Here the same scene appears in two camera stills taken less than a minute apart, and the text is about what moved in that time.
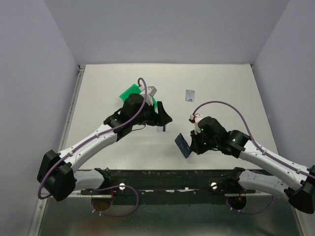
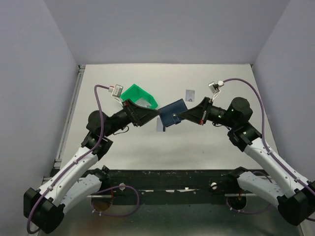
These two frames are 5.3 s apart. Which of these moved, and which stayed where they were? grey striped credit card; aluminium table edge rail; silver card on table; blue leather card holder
Moved: blue leather card holder
Stayed: grey striped credit card; silver card on table; aluminium table edge rail
